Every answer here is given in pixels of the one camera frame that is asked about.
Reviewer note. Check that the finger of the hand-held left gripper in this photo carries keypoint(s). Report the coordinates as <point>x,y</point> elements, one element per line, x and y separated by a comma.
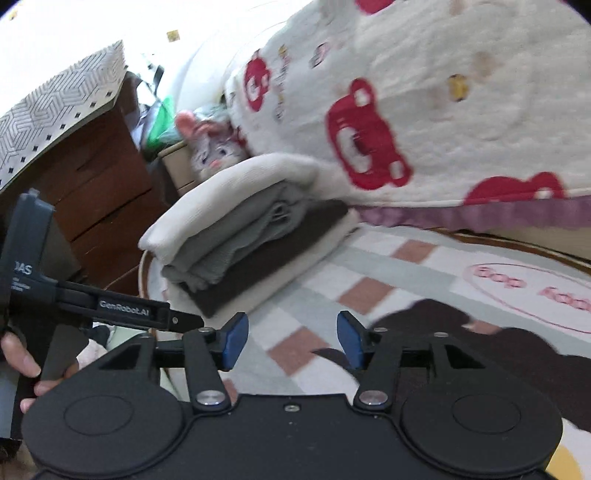
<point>129,310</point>

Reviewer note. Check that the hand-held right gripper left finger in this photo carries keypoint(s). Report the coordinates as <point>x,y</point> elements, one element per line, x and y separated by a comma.
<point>236,341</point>

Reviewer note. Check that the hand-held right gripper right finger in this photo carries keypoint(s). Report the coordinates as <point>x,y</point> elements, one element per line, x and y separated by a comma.
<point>350,341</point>

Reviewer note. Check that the person's left hand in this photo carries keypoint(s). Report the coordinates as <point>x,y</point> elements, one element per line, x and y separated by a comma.
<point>21,355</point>

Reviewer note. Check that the brown wooden cabinet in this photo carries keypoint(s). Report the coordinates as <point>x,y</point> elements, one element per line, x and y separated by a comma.
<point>92,184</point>

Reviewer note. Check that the grey knit sweater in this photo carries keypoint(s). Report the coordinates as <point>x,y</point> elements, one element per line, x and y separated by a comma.
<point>240,240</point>

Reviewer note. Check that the beige small drawer box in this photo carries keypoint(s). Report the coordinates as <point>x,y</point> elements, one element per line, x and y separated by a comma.
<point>178,170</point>

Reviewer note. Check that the grey geometric patterned cloth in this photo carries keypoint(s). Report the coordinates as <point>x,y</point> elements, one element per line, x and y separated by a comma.
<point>55,101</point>

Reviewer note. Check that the grey stuffed bunny toy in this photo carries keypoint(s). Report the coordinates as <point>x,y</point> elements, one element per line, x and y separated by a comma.
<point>214,147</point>

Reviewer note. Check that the green plastic bag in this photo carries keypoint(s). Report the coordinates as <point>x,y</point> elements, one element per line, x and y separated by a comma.
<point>161,124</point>

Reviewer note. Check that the beige bed base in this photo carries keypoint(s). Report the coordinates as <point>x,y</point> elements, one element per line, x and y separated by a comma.
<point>554,244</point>

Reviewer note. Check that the white bear print quilt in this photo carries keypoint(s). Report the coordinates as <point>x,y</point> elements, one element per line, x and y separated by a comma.
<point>438,69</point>

